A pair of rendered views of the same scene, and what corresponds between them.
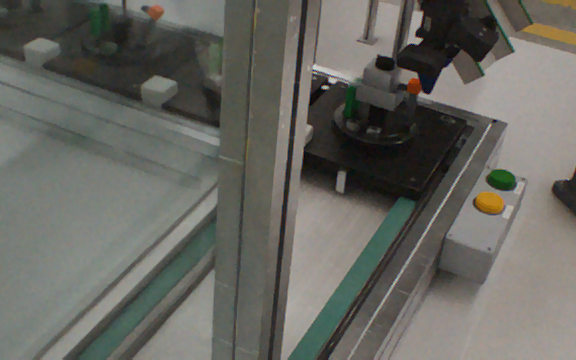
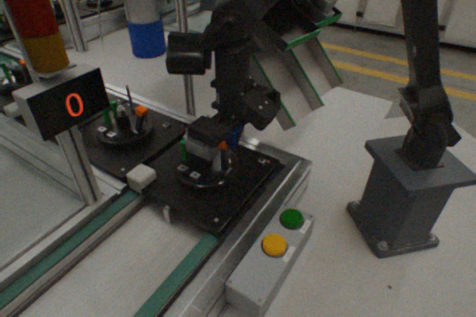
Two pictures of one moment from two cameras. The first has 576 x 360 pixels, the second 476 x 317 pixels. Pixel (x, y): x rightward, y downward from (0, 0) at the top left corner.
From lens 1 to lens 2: 0.73 m
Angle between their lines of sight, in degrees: 8
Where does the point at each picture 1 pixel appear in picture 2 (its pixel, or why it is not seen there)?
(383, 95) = (201, 150)
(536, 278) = (317, 301)
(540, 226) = (331, 244)
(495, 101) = (320, 133)
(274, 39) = not seen: outside the picture
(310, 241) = (127, 272)
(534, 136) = (341, 161)
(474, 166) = (274, 203)
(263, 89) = not seen: outside the picture
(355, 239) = (164, 270)
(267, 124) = not seen: outside the picture
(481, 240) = (256, 289)
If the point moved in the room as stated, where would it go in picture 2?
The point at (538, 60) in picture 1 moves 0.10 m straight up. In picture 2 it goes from (354, 103) to (360, 77)
